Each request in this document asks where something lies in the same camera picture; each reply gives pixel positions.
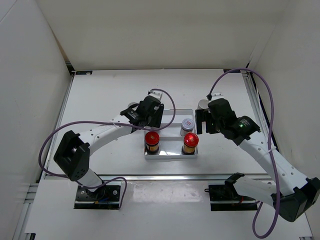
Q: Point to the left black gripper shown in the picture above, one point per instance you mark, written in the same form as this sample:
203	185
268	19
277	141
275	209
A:
156	121

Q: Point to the right black table label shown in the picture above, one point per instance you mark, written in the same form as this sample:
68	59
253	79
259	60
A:
231	71

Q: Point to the aluminium rail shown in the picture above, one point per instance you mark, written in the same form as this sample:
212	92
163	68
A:
256	102
45	151
179	177

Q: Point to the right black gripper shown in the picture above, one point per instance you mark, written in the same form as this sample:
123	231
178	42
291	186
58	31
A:
203	115

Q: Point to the left black table label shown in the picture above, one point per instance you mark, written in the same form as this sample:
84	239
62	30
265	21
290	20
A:
84	72

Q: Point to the white-lid small jar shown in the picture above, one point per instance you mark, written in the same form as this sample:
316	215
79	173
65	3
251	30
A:
187	126

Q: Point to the front aluminium rail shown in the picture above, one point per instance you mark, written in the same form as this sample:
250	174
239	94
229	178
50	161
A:
179	177

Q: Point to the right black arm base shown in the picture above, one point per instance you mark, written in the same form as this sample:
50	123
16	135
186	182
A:
224	198

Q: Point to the black table label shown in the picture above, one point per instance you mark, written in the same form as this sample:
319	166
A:
84	72
231	71

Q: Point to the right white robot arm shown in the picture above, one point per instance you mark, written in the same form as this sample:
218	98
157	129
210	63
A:
293	192

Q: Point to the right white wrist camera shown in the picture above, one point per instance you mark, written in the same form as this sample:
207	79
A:
216	95

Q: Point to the red-lid sauce jar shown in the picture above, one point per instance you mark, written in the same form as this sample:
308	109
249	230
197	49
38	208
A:
190	142
151	142

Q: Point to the right aluminium rail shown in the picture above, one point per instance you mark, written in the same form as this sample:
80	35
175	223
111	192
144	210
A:
256	102

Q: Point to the silver-lid shaker bottle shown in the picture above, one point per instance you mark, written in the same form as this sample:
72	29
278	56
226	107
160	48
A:
203	104
132	104

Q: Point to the white plastic organizer tray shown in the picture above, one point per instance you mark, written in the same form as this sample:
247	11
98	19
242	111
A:
171	141

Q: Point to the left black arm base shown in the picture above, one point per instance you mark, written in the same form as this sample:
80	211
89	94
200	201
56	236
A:
107	197

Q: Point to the left aluminium rail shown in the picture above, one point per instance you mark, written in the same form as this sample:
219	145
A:
45	151

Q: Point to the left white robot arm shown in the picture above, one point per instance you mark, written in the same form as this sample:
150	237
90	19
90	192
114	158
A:
74	151

